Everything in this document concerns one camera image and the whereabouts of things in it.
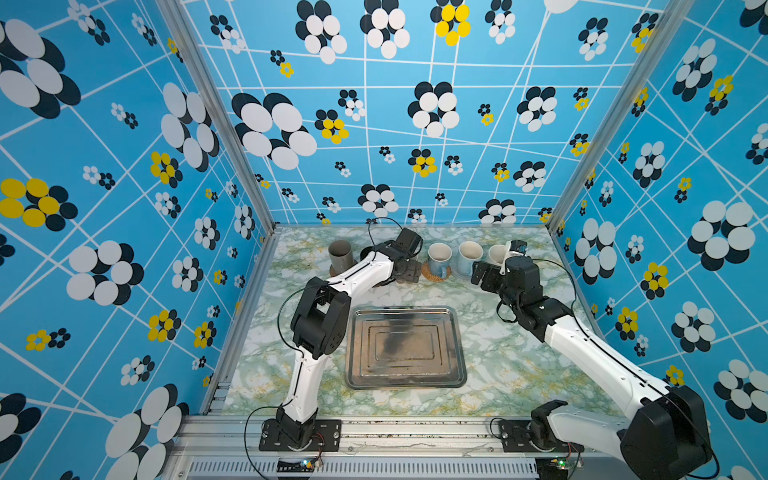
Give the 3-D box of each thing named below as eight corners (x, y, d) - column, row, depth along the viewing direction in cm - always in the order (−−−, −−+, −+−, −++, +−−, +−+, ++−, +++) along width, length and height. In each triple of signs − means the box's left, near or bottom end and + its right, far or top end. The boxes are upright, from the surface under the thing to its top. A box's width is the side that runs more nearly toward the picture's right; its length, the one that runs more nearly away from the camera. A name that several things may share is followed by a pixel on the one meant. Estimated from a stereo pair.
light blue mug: (428, 287, 104) (431, 268, 95) (426, 262, 111) (429, 242, 102) (450, 286, 104) (455, 268, 95) (446, 262, 111) (450, 242, 102)
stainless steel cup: (333, 276, 107) (327, 255, 97) (335, 262, 111) (330, 240, 101) (353, 276, 107) (349, 255, 97) (355, 262, 111) (351, 240, 101)
